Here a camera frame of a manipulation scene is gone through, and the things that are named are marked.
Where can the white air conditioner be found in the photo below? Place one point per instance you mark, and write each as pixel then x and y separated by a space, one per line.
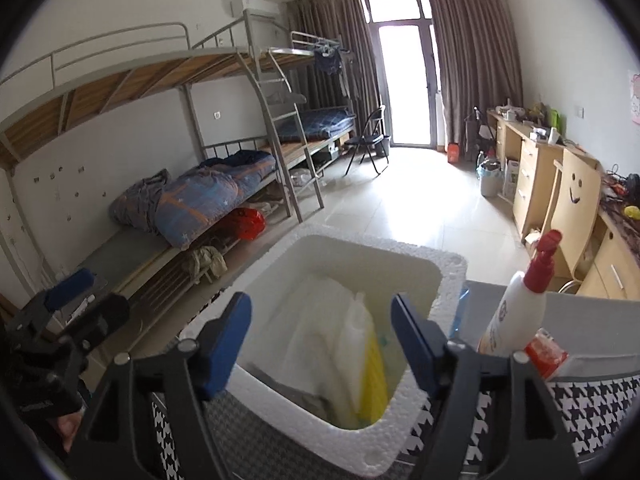
pixel 255 5

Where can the red plastic bag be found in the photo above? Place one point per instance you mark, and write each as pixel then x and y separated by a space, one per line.
pixel 247 224

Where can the white foam box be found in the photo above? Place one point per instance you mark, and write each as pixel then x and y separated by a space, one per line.
pixel 440 280

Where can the cartoon wall picture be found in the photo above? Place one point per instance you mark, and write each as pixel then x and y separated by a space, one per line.
pixel 635 100

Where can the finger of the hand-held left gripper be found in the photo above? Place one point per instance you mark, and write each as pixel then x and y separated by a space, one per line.
pixel 105 315
pixel 70 287

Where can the red snack packet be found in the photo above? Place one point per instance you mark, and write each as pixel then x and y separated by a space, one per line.
pixel 545 355

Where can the dark blue bedding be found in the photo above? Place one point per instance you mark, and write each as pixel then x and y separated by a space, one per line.
pixel 315 122

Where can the black folding chair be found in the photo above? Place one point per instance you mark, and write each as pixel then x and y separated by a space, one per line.
pixel 367 137

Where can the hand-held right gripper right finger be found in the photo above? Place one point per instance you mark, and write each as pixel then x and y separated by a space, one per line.
pixel 415 347

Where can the dark hanging clothes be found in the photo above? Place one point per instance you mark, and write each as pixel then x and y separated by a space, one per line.
pixel 330 65

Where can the wooden smiley chair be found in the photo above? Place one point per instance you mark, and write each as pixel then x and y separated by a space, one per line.
pixel 575 200

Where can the brown curtain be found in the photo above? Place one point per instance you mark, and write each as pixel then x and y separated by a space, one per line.
pixel 475 60
pixel 345 15

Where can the glass balcony door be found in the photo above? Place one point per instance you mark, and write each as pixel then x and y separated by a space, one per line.
pixel 405 75

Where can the white paper tissue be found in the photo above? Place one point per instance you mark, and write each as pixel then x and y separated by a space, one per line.
pixel 300 335

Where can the wooden desk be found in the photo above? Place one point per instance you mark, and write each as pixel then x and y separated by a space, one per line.
pixel 530 180

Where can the yellow ribbed foam sheet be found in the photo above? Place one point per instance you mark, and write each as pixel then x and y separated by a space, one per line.
pixel 374 380

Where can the yellow object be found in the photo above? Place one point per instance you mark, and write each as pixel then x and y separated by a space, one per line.
pixel 632 212

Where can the white bucket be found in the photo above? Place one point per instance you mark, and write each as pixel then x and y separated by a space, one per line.
pixel 490 180

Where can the orange bottle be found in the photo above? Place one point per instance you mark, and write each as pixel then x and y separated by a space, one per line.
pixel 453 152

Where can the beige cloth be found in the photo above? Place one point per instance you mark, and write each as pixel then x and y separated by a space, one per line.
pixel 205 262

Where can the grey cloth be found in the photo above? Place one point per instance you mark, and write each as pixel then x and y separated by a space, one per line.
pixel 305 396

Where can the blue patterned quilt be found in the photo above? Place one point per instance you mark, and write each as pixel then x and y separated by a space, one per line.
pixel 200 195

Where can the houndstooth tablecloth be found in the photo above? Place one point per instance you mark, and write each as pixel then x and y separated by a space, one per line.
pixel 600 410

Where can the person's left hand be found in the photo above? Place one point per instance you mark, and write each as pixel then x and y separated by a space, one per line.
pixel 67 427

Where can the metal bunk bed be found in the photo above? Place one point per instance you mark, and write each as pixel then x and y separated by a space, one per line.
pixel 315 40
pixel 100 90

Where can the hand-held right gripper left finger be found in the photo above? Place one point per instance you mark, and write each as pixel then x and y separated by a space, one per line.
pixel 225 347

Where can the white pump lotion bottle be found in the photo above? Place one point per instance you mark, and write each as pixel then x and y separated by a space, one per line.
pixel 515 320

